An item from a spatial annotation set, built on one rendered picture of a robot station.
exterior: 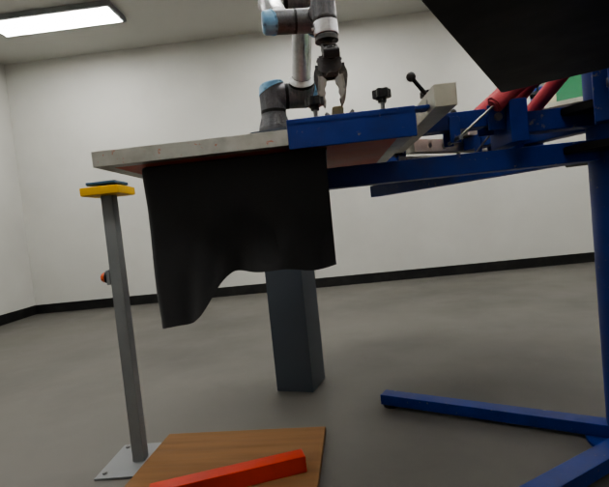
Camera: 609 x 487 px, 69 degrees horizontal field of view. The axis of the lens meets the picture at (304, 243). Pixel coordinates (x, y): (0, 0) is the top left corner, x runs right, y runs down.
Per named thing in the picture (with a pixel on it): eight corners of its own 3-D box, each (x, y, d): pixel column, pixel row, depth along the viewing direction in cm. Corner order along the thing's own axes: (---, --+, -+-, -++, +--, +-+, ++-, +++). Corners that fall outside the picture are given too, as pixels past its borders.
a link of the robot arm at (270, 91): (260, 115, 210) (257, 86, 210) (288, 113, 212) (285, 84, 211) (260, 108, 198) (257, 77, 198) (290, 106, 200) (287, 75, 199)
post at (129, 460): (94, 481, 143) (56, 186, 139) (125, 446, 165) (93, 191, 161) (159, 476, 142) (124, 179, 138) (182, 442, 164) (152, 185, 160)
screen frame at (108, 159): (92, 167, 107) (90, 152, 107) (174, 186, 166) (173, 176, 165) (418, 130, 103) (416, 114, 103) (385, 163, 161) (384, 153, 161)
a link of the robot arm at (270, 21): (252, -19, 172) (261, 5, 134) (280, -20, 174) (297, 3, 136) (254, 14, 180) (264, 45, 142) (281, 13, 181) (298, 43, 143)
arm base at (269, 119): (268, 137, 215) (265, 117, 215) (296, 131, 210) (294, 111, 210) (253, 132, 201) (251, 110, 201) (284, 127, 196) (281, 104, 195)
